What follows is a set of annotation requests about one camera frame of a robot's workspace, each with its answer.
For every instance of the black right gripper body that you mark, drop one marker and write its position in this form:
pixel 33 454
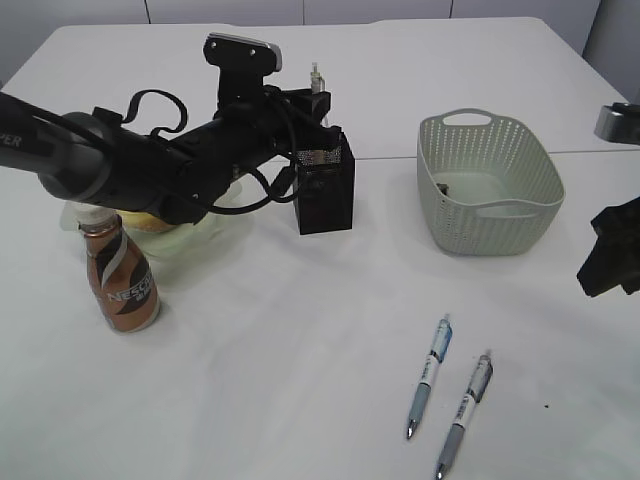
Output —
pixel 619 226

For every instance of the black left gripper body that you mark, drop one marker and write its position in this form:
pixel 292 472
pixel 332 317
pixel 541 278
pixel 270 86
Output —
pixel 289 120

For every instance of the grey paper ball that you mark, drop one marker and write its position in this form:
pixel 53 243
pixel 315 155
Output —
pixel 443 188

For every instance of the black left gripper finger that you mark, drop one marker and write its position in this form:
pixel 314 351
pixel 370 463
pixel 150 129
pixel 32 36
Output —
pixel 330 137

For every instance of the black mesh pen holder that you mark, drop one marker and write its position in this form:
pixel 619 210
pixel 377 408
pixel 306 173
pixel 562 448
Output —
pixel 325 182

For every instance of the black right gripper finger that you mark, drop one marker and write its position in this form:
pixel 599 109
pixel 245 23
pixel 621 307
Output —
pixel 603 269

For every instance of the green plastic woven basket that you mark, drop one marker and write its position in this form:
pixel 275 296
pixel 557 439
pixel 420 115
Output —
pixel 504 189

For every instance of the yellow bread roll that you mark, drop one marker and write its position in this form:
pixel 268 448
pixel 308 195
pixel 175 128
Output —
pixel 144 222

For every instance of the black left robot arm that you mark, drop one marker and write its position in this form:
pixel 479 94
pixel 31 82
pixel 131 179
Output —
pixel 267 146

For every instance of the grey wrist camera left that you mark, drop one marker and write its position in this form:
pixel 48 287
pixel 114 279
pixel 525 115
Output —
pixel 243 64

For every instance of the brown Nescafe coffee bottle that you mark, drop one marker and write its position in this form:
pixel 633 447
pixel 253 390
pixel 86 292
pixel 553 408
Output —
pixel 118 272

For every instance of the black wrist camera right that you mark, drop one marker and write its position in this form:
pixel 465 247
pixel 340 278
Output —
pixel 619 123

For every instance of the white pen beige grip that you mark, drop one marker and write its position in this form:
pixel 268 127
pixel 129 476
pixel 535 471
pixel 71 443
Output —
pixel 317 82

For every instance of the clear pen grey grip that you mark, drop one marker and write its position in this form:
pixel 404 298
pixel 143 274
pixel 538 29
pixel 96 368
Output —
pixel 474 393

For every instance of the white pen blue clip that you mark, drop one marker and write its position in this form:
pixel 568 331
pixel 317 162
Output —
pixel 435 357

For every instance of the translucent green wavy plate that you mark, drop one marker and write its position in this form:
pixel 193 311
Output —
pixel 181 239

